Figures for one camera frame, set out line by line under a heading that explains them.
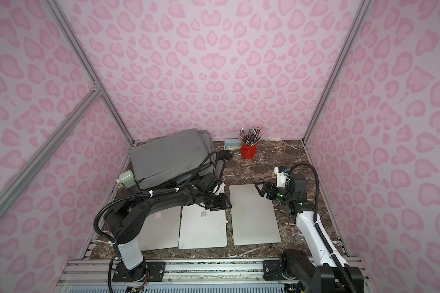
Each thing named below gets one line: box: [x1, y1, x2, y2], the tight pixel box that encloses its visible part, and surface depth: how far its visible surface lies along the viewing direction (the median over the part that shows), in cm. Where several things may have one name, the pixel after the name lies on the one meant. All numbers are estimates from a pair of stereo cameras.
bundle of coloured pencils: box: [237, 125, 262, 147], surface depth 103 cm
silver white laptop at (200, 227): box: [178, 203, 228, 250], surface depth 85 cm
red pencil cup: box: [240, 142, 258, 160], surface depth 111 cm
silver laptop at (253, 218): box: [229, 184, 282, 246], surface depth 89 cm
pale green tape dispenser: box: [116, 169, 137, 189], surface depth 97 cm
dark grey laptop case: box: [129, 128, 226, 190], surface depth 100 cm
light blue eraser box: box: [223, 139, 242, 151], surface depth 118 cm
